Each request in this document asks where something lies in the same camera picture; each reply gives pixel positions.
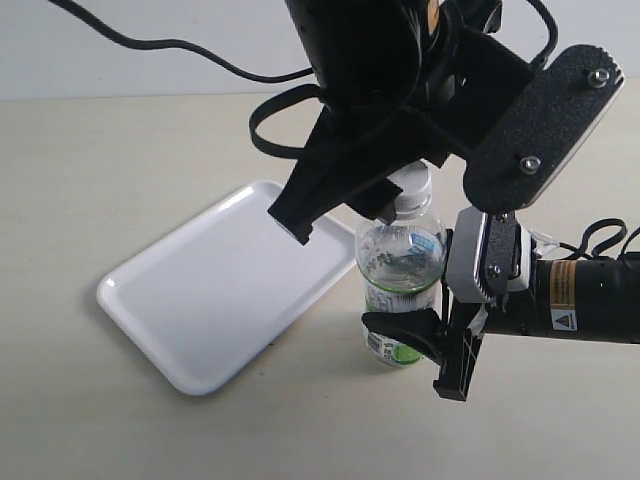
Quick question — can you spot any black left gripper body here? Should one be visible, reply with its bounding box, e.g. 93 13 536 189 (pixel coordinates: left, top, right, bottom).
319 1 503 158

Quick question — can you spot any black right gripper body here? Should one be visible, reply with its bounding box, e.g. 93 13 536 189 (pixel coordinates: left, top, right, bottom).
432 227 489 404

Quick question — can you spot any white bottle cap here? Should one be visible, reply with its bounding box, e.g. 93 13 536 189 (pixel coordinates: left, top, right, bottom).
388 161 432 220

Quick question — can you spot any clear plastic drink bottle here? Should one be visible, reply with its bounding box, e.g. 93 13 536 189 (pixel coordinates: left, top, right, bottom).
353 199 449 370

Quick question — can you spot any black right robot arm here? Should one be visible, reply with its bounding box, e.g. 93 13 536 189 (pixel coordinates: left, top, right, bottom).
362 218 639 402

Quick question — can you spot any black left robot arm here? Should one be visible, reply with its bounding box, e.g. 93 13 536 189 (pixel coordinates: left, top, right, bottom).
249 1 546 243

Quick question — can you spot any white rectangular plastic tray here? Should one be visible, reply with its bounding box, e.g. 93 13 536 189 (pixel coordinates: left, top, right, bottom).
96 180 355 396

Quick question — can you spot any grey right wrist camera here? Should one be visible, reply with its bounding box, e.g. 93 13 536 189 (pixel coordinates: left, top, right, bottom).
445 206 534 304

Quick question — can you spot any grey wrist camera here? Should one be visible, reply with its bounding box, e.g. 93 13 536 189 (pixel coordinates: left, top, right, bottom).
445 206 534 304
463 44 624 215

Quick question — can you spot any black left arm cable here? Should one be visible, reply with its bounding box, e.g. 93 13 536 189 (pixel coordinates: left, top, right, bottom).
47 0 559 160

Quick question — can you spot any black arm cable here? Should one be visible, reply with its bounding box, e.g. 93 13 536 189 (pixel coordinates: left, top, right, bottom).
554 218 629 262
47 0 559 160

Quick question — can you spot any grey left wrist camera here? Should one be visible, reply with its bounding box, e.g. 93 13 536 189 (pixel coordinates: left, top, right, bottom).
463 44 624 215

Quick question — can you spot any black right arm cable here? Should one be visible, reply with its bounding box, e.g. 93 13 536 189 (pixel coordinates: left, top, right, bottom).
554 218 629 262

